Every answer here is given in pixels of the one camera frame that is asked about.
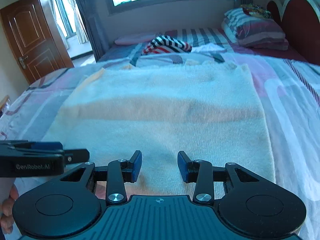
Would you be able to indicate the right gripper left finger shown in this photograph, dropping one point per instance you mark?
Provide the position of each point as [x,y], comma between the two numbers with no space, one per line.
[116,174]

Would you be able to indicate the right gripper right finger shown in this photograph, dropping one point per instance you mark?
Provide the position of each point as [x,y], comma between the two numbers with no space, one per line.
[203,174]

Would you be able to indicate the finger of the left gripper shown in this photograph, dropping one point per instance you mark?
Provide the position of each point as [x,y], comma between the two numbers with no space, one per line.
[32,145]
[76,156]

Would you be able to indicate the cream knit sweater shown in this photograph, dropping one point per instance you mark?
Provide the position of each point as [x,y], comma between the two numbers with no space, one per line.
[209,110]

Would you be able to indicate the left hand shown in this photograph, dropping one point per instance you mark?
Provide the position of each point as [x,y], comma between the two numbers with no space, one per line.
[7,220]

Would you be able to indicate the brown wooden door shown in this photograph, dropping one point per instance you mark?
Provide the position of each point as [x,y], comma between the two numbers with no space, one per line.
[34,39]

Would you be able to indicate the pastel patterned quilt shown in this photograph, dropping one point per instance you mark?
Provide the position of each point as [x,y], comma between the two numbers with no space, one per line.
[288,91]

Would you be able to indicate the white folded garment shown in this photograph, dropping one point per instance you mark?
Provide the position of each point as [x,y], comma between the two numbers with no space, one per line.
[210,47]

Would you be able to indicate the striped bed sheet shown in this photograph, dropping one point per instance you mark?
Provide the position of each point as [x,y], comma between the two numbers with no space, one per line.
[197,37]

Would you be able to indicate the red white striped garment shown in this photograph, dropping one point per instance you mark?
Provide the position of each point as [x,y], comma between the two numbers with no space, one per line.
[166,44]

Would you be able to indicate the striped pillow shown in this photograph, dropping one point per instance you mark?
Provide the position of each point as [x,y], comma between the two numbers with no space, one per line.
[253,32]

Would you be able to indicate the grey left curtain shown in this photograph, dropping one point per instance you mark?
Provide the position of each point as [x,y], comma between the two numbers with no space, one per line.
[92,12]

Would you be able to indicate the colourful patterned bag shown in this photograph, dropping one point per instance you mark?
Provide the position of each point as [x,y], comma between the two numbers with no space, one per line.
[256,11]

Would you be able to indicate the red heart headboard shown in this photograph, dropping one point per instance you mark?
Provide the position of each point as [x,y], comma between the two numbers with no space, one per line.
[299,19]

